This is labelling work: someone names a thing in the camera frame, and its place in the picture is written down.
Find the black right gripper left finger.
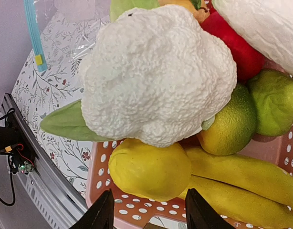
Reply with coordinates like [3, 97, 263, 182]
[70, 189, 115, 229]

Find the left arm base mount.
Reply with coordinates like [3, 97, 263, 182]
[0, 108, 35, 175]

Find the green toy pear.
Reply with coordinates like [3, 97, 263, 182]
[246, 69, 293, 137]

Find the floral patterned table mat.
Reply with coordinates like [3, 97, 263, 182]
[11, 53, 93, 196]

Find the pink perforated plastic basket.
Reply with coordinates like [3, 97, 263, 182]
[85, 59, 293, 229]

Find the yellow toy lemon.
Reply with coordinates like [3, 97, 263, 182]
[108, 139, 192, 202]

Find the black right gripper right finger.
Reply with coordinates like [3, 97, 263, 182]
[185, 188, 234, 229]

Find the white toy napa cabbage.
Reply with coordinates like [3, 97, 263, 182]
[212, 0, 293, 76]

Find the red toy fruit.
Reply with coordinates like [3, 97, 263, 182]
[201, 8, 265, 82]

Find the yellow green toy mango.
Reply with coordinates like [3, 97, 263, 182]
[197, 83, 257, 156]

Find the white toy cauliflower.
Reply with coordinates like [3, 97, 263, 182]
[40, 0, 237, 147]

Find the aluminium front frame rail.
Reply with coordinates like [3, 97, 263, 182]
[0, 93, 87, 229]

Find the clear zip top bag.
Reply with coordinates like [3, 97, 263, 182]
[23, 0, 111, 72]

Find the yellow toy banana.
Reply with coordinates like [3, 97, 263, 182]
[186, 147, 293, 229]

